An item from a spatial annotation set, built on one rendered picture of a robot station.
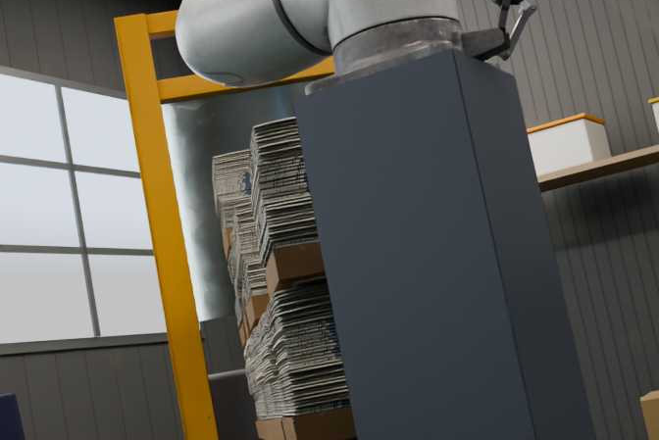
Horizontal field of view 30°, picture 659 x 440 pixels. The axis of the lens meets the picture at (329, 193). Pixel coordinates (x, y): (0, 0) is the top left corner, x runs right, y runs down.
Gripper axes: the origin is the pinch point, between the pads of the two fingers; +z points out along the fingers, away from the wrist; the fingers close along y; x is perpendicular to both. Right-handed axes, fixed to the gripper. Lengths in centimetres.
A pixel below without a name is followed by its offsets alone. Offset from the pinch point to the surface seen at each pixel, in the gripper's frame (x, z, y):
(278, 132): -14.5, 32.6, 0.2
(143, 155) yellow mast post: 159, 34, -44
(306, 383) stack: -11, 51, 31
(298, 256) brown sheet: -15.1, 41.1, 16.0
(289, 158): -14.7, 33.6, 4.2
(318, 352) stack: -9, 46, 28
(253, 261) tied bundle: 47, 40, 8
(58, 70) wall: 446, 17, -167
